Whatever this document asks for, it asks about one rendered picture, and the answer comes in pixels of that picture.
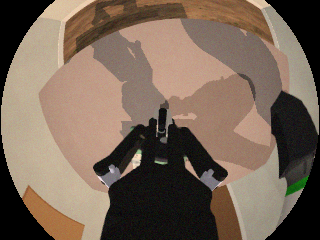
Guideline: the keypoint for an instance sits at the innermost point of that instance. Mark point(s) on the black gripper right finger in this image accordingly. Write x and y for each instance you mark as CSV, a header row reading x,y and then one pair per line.
x,y
201,161

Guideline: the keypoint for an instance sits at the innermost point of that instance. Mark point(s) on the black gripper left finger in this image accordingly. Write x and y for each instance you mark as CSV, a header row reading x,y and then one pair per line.
x,y
110,169

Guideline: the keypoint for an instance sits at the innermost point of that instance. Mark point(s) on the green clamp slide with handwheel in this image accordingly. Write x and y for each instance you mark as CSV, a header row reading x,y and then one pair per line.
x,y
161,143

